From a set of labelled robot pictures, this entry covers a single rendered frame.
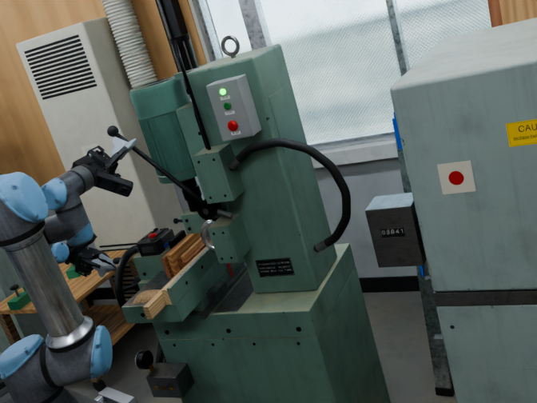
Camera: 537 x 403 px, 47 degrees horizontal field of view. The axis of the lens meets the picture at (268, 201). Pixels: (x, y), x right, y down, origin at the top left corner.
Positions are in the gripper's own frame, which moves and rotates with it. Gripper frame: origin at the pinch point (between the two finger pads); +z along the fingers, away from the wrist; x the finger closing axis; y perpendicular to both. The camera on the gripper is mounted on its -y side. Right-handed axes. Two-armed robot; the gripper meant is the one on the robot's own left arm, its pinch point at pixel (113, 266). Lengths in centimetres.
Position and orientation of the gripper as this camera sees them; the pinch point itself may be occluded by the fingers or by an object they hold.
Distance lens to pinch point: 233.8
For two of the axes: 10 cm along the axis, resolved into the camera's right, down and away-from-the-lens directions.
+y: -2.2, 8.5, 4.8
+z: 9.0, 3.7, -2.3
